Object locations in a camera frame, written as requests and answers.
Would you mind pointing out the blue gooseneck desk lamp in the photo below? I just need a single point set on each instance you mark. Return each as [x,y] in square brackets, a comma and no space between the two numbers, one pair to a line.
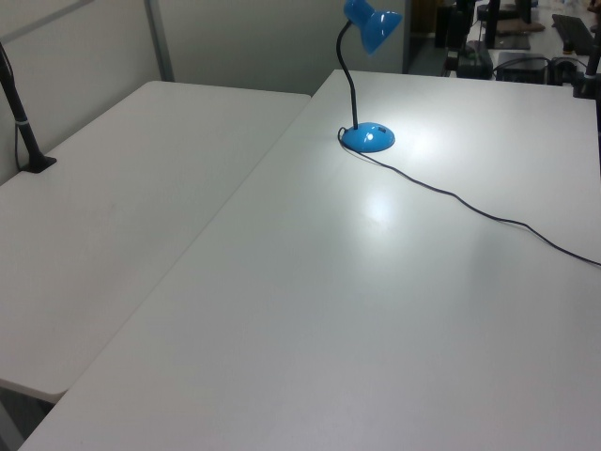
[366,138]

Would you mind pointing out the black electronic device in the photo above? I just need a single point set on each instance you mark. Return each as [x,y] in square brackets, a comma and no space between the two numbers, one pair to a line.
[472,63]

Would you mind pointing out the black box case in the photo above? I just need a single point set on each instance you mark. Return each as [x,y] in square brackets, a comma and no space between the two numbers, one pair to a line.
[522,68]

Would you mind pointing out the black monitor stand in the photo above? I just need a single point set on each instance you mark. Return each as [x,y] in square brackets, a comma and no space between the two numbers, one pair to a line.
[511,43]

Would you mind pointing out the black clamp stand pole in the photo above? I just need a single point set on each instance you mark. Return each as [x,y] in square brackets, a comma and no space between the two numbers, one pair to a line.
[585,82]

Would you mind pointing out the grey metal frame post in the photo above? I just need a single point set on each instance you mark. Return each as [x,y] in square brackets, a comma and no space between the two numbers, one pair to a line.
[159,42]

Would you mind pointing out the black camera stand pole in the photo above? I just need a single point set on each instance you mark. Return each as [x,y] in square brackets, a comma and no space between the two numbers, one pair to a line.
[27,141]

